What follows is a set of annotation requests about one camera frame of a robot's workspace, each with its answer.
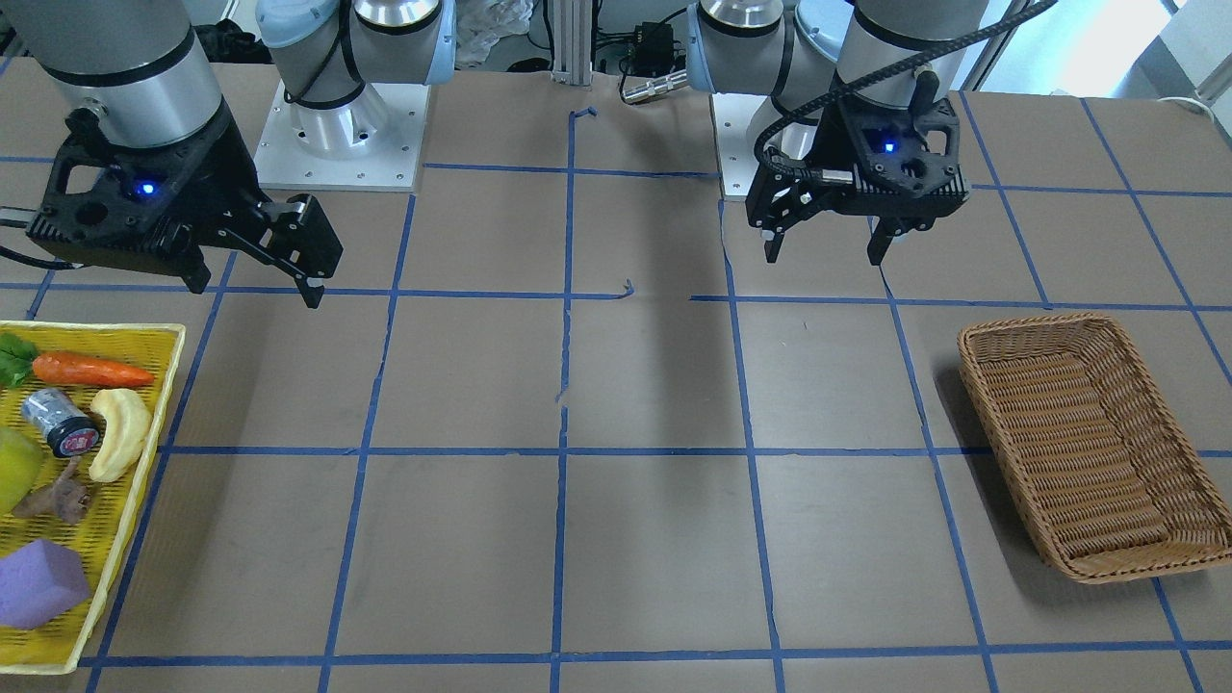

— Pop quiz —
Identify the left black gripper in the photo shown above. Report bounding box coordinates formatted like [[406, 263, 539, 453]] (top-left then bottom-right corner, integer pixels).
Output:
[[747, 96, 970, 268]]

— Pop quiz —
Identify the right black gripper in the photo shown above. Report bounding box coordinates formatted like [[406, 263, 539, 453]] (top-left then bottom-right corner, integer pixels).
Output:
[[26, 102, 344, 310]]

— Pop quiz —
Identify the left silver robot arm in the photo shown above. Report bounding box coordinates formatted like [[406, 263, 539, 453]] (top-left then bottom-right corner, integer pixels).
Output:
[[686, 1, 987, 265]]

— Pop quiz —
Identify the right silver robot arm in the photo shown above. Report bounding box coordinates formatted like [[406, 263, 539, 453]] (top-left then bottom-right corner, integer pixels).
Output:
[[2, 1, 456, 308]]

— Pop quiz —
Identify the yellow toy banana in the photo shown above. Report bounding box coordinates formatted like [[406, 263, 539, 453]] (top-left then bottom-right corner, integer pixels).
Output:
[[87, 388, 152, 483]]

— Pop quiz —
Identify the small dark jar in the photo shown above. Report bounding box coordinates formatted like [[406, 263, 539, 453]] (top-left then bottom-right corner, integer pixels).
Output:
[[18, 387, 102, 459]]

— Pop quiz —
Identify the orange toy carrot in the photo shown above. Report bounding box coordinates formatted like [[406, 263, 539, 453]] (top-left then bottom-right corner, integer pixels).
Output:
[[1, 332, 156, 388]]

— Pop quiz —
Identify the brown toy figure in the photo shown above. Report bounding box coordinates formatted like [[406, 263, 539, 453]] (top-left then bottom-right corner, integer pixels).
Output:
[[12, 456, 92, 527]]

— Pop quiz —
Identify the purple foam cube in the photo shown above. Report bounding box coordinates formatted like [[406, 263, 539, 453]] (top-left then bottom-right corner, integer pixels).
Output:
[[1, 539, 92, 630]]

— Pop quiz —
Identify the brown wicker basket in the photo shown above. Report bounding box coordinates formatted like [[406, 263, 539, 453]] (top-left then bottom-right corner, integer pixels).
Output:
[[958, 313, 1231, 584]]

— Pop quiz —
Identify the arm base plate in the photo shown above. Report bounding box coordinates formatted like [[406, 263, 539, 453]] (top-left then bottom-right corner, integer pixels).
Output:
[[710, 91, 819, 201], [254, 84, 434, 194]]

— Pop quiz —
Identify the aluminium frame post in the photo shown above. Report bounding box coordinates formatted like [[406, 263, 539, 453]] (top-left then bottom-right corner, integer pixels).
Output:
[[543, 0, 595, 90]]

